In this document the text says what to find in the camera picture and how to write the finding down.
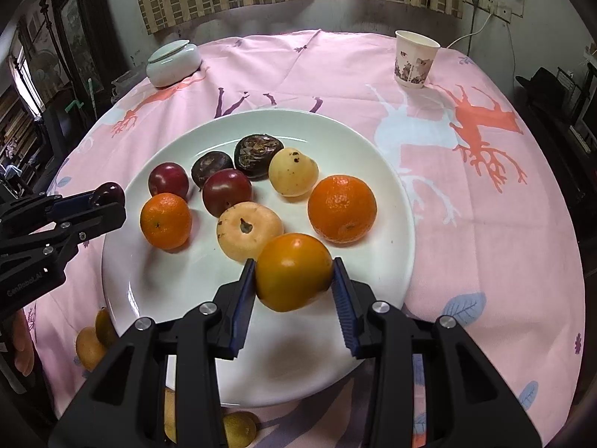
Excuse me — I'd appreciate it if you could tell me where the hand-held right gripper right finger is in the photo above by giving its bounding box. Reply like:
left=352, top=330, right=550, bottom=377
left=332, top=256, right=542, bottom=448

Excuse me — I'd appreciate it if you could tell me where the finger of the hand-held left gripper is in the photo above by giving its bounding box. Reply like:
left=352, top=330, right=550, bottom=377
left=0, top=190, right=97, bottom=240
left=0, top=202, right=128, bottom=264

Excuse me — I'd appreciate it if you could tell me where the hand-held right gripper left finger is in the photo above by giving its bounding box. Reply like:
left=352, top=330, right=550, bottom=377
left=49, top=258, right=256, bottom=448

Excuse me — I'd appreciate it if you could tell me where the small dark plum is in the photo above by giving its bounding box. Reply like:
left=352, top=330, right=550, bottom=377
left=90, top=182, right=126, bottom=208

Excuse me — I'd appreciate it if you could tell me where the white oval plate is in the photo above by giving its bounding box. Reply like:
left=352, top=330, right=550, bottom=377
left=101, top=109, right=417, bottom=409

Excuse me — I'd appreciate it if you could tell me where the small tangerine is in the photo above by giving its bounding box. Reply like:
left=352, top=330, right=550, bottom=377
left=140, top=193, right=193, bottom=250

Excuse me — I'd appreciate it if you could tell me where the smooth orange persimmon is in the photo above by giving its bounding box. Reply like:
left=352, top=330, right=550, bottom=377
left=255, top=233, right=334, bottom=313

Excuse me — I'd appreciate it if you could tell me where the dark red plum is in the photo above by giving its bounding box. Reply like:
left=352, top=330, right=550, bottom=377
left=202, top=169, right=253, bottom=218
left=148, top=162, right=190, bottom=197

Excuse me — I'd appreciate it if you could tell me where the tan round pear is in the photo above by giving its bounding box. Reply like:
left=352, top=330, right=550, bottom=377
left=75, top=327, right=108, bottom=371

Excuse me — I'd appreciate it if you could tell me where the green yellow tomato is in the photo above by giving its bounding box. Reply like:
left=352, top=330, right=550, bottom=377
left=94, top=308, right=119, bottom=351

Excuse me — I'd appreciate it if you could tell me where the large orange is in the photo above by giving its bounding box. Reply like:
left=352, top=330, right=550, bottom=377
left=307, top=174, right=378, bottom=245

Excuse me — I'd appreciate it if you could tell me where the dark brown mangosteen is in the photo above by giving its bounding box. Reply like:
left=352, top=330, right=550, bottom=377
left=234, top=134, right=284, bottom=182
left=191, top=150, right=235, bottom=187

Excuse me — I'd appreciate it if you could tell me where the small tan longan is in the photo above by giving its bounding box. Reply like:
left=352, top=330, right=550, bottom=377
left=223, top=411, right=258, bottom=447

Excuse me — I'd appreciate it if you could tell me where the spotted tan pear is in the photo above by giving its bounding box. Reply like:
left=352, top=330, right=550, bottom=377
left=163, top=385, right=178, bottom=444

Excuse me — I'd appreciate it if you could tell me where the dark-spotted pale yellow pear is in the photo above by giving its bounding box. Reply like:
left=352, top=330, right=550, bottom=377
left=268, top=147, right=320, bottom=197

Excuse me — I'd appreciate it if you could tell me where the person's left hand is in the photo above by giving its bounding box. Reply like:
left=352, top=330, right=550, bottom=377
left=12, top=310, right=35, bottom=376

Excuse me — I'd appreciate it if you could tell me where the white stick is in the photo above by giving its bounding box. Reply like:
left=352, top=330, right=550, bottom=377
left=86, top=77, right=101, bottom=119

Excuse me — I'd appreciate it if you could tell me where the pink floral tablecloth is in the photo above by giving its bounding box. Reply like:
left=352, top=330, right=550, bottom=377
left=25, top=28, right=586, bottom=448

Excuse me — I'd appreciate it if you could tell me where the pale green lidded jar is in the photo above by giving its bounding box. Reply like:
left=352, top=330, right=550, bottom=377
left=146, top=40, right=203, bottom=88

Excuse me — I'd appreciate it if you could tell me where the dark framed picture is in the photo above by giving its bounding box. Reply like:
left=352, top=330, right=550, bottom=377
left=49, top=0, right=122, bottom=99

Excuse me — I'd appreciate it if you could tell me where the printed paper cup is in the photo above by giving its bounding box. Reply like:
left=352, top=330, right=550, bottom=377
left=393, top=30, right=440, bottom=89

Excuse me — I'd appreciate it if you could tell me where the dark desk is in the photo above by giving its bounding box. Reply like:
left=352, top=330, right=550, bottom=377
left=515, top=84, right=597, bottom=206

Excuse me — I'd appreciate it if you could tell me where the black hat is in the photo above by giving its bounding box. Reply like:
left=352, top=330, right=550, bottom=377
left=515, top=66, right=567, bottom=99

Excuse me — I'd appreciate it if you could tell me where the white power cable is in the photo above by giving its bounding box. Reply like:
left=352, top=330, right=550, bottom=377
left=445, top=9, right=495, bottom=50

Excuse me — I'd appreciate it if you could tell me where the white wall power strip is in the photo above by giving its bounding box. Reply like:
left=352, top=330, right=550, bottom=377
left=466, top=0, right=513, bottom=22

